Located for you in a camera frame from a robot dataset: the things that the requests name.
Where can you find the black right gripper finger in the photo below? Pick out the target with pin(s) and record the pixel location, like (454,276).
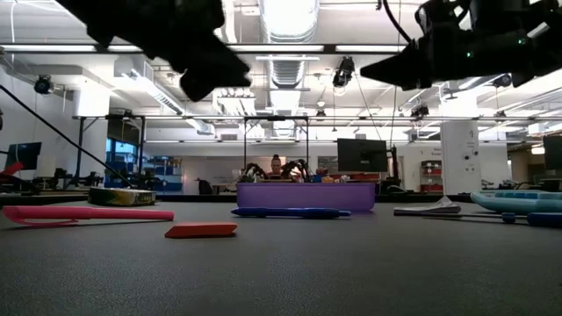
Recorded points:
(404,66)

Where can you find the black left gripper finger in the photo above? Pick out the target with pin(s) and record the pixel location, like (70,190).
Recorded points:
(215,72)

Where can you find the yellow green crayon box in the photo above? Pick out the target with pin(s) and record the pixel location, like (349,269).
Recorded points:
(120,197)

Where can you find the blue pen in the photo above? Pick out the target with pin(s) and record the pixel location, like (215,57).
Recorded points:
(285,213)

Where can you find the orange eraser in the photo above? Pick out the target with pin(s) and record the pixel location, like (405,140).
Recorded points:
(202,230)

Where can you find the pink highlighter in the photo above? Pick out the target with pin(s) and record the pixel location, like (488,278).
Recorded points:
(110,213)

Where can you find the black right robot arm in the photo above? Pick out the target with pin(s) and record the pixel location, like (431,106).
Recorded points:
(549,48)

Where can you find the black monitor on stand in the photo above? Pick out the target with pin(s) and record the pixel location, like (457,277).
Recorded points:
(362,155)

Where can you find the white column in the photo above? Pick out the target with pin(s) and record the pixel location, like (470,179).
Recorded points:
(460,158)

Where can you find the person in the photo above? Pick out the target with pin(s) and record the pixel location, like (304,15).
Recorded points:
(276,167)

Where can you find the red storage shelf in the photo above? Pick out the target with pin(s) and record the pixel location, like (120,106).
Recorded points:
(431,175)

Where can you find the purple transparent pencil case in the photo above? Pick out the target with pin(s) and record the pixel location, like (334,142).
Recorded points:
(307,197)

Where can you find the light blue calculator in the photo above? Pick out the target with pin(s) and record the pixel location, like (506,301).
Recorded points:
(518,202)

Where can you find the dark monitor with blue glow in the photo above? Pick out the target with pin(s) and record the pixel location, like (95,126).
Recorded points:
(23,155)

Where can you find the black table mat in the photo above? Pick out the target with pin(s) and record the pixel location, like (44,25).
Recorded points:
(281,272)

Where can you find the black ceiling camera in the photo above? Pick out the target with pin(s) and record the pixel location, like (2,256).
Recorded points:
(44,84)
(343,72)
(502,80)

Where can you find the black background rig frame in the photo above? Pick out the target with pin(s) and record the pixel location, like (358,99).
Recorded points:
(275,118)

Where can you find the silver ceiling duct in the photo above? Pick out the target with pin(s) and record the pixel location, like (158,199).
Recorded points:
(287,26)

